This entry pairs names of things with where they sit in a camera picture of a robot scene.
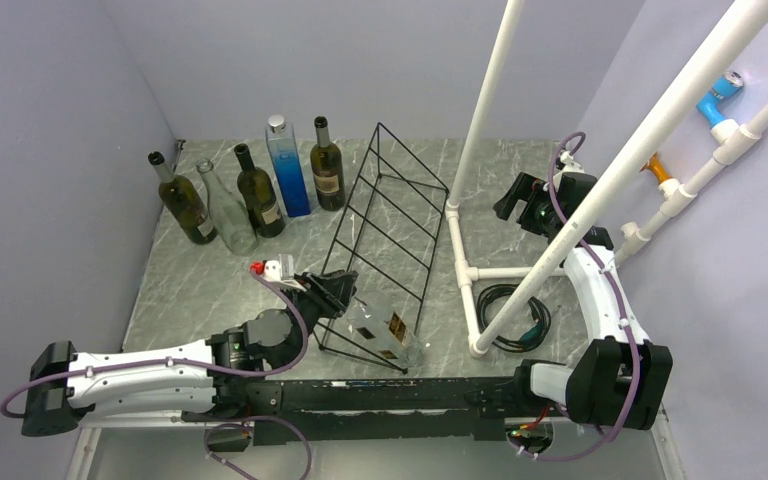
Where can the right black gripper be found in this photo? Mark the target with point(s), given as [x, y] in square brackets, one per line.
[529, 189]

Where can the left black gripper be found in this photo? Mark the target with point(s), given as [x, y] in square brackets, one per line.
[330, 292]

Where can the clear square liquor bottle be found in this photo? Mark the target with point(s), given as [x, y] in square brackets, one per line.
[372, 318]

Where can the dark labelled wine bottle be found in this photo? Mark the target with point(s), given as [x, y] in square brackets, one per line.
[327, 168]

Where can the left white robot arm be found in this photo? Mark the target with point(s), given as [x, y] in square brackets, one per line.
[202, 377]

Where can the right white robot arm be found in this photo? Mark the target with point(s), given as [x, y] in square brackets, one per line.
[620, 356]

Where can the clear empty glass bottle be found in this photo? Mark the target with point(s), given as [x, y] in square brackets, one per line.
[228, 212]

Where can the dark green wine bottle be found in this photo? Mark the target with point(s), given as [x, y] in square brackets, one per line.
[257, 190]

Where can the blue square glass bottle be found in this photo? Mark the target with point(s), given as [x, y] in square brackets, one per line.
[283, 151]

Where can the green wine bottle far left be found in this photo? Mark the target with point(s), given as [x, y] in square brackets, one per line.
[180, 197]

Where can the orange pipe fitting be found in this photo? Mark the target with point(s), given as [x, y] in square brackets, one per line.
[656, 168]

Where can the blue pipe fitting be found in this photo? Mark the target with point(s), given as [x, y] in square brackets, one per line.
[726, 86]

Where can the black wire wine rack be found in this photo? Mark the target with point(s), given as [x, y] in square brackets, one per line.
[388, 232]

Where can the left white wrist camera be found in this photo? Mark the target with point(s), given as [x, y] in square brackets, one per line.
[279, 271]

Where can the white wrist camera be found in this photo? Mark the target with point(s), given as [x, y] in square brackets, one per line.
[279, 271]
[565, 163]

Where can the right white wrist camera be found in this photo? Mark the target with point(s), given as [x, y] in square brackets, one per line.
[565, 163]

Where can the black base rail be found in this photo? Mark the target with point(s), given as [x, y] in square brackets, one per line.
[284, 411]

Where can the aluminium frame rail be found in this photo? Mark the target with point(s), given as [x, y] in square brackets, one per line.
[102, 424]

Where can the white PVC pipe frame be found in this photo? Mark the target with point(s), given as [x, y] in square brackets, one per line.
[738, 26]

